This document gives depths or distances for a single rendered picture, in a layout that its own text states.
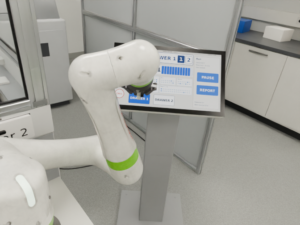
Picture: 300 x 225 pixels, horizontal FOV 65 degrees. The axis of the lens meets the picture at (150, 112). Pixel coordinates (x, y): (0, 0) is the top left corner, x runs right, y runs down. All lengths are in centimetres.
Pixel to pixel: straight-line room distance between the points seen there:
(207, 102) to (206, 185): 114
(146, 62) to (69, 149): 44
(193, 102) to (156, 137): 31
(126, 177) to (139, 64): 44
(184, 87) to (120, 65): 55
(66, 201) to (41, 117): 45
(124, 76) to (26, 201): 35
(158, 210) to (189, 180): 55
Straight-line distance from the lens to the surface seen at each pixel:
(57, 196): 88
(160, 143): 128
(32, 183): 59
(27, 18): 102
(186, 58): 113
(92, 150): 93
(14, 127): 113
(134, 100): 105
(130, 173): 86
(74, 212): 82
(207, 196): 205
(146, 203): 162
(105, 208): 188
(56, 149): 84
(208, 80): 112
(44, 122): 118
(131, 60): 58
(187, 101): 107
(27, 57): 106
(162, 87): 107
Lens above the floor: 149
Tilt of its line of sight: 30 degrees down
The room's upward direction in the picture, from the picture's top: 5 degrees clockwise
